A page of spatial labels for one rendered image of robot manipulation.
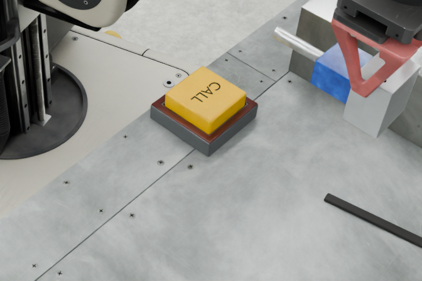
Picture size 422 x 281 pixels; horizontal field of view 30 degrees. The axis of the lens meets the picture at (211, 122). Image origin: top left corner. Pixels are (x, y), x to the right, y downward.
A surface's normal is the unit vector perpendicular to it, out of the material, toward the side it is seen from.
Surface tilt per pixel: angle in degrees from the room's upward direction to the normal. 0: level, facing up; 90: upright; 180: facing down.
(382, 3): 1
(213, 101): 0
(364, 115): 90
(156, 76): 0
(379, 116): 90
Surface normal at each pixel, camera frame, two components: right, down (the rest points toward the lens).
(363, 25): 0.11, -0.70
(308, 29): -0.63, 0.52
